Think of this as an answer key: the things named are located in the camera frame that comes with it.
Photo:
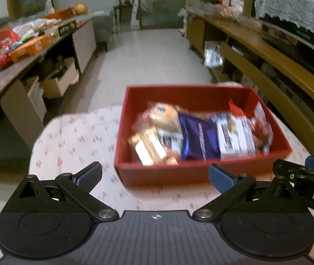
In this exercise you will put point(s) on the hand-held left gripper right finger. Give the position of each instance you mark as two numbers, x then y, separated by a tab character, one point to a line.
221	178

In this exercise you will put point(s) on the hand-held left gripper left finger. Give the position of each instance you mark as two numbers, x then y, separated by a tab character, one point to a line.
89	175

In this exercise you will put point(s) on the red blue snack packet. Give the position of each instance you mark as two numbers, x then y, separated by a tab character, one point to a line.
263	132

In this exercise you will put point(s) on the yellow cake packet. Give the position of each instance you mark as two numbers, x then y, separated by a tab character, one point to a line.
162	114

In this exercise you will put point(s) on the red cardboard box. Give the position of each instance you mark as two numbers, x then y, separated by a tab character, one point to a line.
173	96

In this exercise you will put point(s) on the cherry print tablecloth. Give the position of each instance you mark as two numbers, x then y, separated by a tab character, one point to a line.
76	143

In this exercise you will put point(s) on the white snack carton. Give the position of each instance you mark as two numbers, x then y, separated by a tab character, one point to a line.
235	138

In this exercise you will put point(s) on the purple snack packet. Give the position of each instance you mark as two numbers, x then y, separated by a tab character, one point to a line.
198	138

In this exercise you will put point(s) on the white snack packet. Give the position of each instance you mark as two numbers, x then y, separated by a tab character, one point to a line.
169	140

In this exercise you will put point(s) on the gold snack packet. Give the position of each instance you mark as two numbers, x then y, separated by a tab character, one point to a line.
147	146

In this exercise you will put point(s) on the small red snack packet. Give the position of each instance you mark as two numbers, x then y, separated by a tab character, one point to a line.
235	107

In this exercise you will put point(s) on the white storage bin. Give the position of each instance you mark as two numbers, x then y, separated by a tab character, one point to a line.
36	99

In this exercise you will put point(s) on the white storage box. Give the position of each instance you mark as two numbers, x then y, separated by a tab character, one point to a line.
60	82

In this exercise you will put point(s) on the wooden television cabinet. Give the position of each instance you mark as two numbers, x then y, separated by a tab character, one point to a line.
270	58

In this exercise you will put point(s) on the black television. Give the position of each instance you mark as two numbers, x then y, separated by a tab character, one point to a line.
297	41

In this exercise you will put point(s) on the silver foil bag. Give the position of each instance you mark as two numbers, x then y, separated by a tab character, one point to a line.
213	53

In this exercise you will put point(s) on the grey coffee table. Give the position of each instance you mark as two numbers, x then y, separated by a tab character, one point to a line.
83	41

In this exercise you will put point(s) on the orange cardboard box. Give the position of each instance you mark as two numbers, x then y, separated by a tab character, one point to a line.
31	48

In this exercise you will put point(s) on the black snack box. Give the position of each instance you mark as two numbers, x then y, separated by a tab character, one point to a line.
67	28

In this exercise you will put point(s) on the pile of snack packets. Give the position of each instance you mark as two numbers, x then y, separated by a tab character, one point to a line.
35	29

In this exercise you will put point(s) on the orange plastic basket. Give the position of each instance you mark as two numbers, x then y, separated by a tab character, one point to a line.
61	13

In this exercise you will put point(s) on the white lace cloth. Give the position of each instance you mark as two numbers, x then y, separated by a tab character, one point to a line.
292	0

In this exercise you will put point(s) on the clear plastic bags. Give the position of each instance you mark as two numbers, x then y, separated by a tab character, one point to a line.
228	12

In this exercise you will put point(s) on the yellow pomelo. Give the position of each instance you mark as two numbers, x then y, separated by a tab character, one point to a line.
80	8

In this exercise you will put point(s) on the white plastic bag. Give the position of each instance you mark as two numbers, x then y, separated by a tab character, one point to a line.
49	5

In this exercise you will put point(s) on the dark wooden chair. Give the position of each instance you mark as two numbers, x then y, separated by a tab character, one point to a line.
125	2

